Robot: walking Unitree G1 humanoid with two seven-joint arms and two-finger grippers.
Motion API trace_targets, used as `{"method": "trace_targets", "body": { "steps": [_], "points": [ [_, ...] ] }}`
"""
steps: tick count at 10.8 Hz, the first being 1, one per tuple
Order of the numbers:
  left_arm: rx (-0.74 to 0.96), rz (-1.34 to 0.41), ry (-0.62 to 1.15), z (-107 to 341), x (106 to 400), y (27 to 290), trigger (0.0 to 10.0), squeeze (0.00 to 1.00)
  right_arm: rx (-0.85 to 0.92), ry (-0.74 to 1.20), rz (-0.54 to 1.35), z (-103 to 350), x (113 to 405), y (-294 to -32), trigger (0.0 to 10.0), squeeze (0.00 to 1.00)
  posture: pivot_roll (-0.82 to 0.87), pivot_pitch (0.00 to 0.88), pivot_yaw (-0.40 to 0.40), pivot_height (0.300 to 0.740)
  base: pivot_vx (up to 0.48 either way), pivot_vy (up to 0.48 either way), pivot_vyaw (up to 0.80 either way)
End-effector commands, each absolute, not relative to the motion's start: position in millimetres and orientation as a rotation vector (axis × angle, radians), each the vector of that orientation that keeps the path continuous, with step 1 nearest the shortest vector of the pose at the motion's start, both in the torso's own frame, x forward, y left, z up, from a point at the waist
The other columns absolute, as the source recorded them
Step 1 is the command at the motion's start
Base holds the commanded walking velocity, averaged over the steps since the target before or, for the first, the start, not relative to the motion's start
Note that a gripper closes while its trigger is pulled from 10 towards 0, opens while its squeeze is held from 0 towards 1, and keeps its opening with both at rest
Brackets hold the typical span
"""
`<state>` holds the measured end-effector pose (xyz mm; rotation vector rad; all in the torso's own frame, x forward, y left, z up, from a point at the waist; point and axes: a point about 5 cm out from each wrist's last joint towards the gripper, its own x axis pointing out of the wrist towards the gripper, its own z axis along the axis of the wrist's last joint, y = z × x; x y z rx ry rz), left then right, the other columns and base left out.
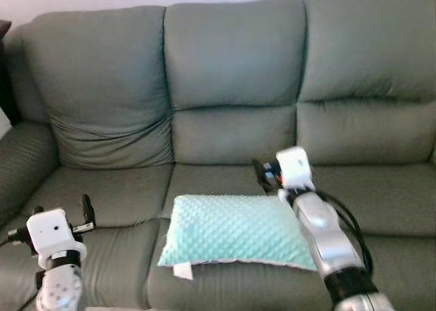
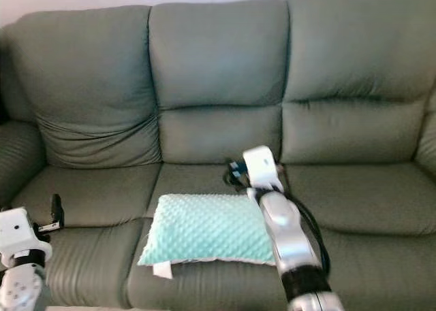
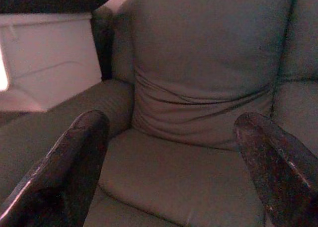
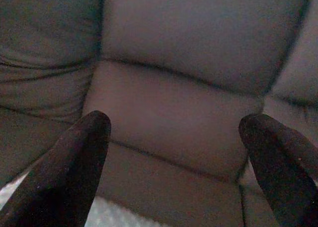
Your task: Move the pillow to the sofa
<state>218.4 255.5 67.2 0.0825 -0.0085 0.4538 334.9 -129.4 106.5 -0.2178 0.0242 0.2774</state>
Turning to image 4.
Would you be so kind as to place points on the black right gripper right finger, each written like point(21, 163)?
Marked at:
point(280, 167)

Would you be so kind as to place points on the grey-green leather sofa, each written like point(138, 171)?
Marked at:
point(174, 50)

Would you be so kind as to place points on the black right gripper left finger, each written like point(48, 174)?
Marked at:
point(64, 167)

